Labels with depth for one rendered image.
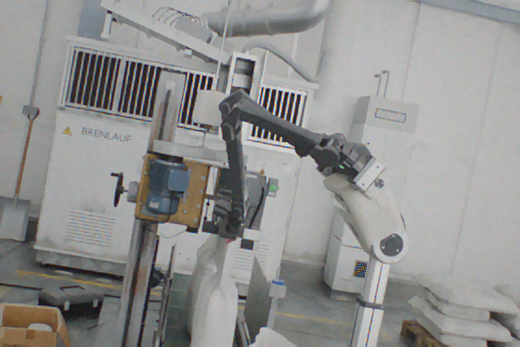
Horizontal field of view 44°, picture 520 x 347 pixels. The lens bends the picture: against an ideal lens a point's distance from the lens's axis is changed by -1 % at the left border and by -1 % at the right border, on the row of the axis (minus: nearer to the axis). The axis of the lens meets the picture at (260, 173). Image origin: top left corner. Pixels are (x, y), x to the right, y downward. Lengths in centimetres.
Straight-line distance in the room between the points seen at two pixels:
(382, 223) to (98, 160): 383
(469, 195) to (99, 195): 422
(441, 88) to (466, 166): 95
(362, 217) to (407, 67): 526
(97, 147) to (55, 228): 81
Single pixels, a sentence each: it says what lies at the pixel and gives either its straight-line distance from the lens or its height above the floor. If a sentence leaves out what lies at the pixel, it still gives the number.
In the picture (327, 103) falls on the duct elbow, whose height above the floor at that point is 196.
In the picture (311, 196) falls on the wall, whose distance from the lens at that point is 739.
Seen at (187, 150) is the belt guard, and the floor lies 140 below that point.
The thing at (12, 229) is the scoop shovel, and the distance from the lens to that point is 726.
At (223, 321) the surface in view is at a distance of 286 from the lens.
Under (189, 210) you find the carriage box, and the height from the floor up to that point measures 111.
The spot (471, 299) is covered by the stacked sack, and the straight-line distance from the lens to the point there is 549.
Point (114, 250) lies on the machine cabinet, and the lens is 608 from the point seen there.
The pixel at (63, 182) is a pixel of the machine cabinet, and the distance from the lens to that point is 606.
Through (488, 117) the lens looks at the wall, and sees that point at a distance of 799.
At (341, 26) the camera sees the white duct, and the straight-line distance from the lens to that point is 646.
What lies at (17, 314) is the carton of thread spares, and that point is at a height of 18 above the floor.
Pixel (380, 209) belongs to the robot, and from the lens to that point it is 251.
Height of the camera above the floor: 152
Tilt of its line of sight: 3 degrees down
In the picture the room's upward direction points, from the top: 11 degrees clockwise
